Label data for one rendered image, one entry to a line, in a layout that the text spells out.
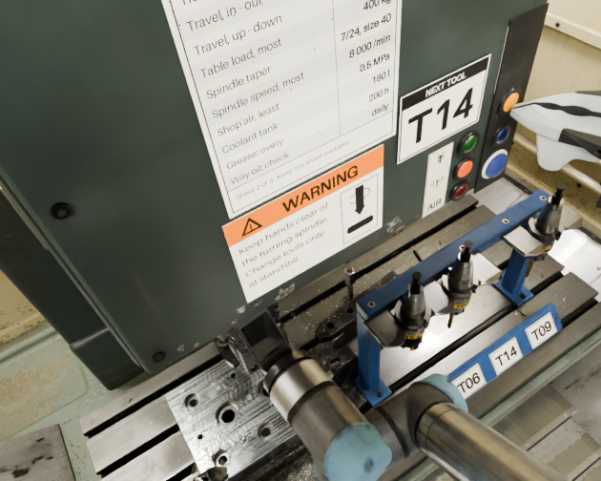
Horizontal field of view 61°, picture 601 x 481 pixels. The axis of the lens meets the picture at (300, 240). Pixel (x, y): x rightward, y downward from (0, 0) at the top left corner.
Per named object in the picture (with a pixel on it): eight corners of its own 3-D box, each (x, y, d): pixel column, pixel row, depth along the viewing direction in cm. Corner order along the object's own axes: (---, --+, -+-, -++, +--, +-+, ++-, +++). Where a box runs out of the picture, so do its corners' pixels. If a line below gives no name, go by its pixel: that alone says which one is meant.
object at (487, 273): (506, 276, 93) (507, 274, 93) (485, 290, 92) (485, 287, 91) (478, 253, 98) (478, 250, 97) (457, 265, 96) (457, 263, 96)
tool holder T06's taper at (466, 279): (456, 265, 94) (461, 242, 89) (477, 278, 92) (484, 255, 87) (442, 281, 92) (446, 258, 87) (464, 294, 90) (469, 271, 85)
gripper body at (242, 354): (226, 347, 75) (272, 410, 68) (213, 317, 68) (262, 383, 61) (269, 319, 77) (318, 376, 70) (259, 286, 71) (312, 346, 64)
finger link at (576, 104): (502, 148, 53) (599, 169, 50) (513, 99, 49) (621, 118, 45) (509, 130, 55) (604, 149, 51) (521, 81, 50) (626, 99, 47)
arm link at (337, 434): (345, 511, 59) (343, 491, 52) (290, 435, 65) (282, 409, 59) (396, 466, 61) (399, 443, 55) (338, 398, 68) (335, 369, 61)
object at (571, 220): (588, 222, 100) (589, 219, 99) (569, 235, 98) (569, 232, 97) (558, 202, 104) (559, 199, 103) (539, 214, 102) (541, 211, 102)
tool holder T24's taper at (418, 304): (416, 296, 91) (419, 273, 86) (430, 314, 88) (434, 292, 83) (395, 306, 90) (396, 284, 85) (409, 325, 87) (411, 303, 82)
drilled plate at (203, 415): (337, 415, 107) (336, 406, 103) (215, 498, 99) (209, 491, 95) (281, 337, 121) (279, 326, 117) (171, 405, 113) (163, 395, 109)
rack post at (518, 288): (533, 297, 125) (569, 214, 103) (518, 307, 124) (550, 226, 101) (503, 270, 131) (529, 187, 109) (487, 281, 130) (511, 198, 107)
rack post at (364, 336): (392, 394, 113) (397, 324, 91) (373, 407, 112) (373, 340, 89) (365, 361, 119) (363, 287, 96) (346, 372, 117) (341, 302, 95)
